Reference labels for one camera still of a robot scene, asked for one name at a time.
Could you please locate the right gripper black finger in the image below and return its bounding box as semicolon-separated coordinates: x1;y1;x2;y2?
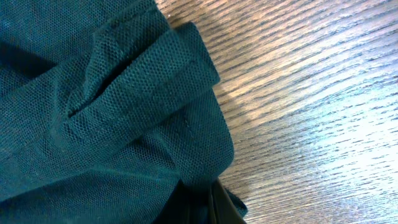
208;179;246;224

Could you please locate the dark green polo shirt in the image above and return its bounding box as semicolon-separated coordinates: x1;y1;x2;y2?
1;0;234;224

